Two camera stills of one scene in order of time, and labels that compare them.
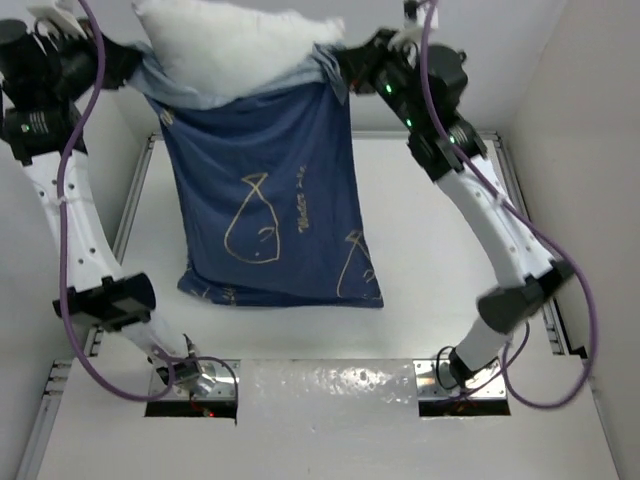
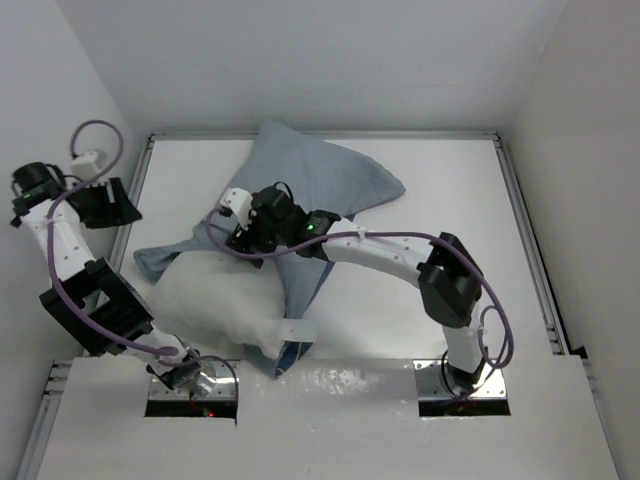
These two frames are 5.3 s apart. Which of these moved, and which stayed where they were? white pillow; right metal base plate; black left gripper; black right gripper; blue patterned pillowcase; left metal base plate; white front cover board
Moved: black right gripper; blue patterned pillowcase; black left gripper; white pillow
Stayed: white front cover board; left metal base plate; right metal base plate
